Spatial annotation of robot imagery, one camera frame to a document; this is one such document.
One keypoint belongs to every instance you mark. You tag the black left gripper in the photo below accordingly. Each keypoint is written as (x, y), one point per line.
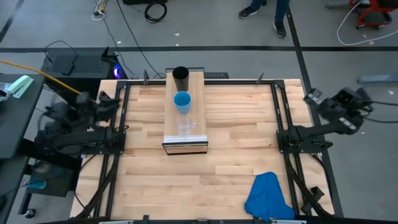
(91, 107)

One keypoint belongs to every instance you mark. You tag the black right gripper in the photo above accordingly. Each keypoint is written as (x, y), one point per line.
(334, 107)

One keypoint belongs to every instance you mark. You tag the light blue cup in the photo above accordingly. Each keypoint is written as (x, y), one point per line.
(182, 101)

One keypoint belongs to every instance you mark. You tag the tall black cup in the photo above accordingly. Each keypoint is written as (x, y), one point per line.
(181, 81)

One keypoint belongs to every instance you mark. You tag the clear glass mug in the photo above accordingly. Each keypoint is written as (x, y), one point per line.
(184, 126)

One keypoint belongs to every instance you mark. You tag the wooden shelf black metal frame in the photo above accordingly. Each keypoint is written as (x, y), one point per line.
(199, 102)

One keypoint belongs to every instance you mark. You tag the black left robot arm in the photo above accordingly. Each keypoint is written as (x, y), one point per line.
(77, 137)

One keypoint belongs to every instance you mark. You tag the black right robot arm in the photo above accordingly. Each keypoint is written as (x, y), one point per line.
(323, 129)

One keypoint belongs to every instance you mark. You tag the black computer tower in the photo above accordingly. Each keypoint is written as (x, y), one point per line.
(87, 63)

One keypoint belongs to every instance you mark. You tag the small black box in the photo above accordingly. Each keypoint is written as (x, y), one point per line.
(67, 69)

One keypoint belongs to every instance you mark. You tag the person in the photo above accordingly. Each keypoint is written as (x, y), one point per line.
(280, 18)

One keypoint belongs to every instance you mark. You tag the black side desk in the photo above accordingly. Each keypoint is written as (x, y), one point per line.
(18, 118)

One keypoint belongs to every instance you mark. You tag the mint green stapler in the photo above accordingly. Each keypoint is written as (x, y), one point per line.
(20, 85)

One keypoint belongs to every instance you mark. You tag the black low cart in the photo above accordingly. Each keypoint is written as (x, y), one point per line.
(62, 186)

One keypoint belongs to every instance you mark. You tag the white plug bundle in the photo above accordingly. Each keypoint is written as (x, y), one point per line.
(99, 13)

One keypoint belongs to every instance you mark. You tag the grey floor base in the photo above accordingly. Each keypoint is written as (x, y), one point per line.
(337, 3)

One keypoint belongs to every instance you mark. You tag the blue bottle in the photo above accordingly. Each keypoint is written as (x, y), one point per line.
(35, 184)

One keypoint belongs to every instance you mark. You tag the clear plastic packet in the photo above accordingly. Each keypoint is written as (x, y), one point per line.
(3, 90)

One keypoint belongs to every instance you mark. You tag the black floor box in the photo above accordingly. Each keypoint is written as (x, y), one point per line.
(140, 1)

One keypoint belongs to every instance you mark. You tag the blue cloth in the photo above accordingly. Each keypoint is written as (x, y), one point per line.
(267, 199)

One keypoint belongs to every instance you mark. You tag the black caster wheel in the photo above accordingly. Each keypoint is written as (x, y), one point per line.
(30, 213)

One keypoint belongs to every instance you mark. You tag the black aluminium table frame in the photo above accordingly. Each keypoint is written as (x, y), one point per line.
(233, 82)

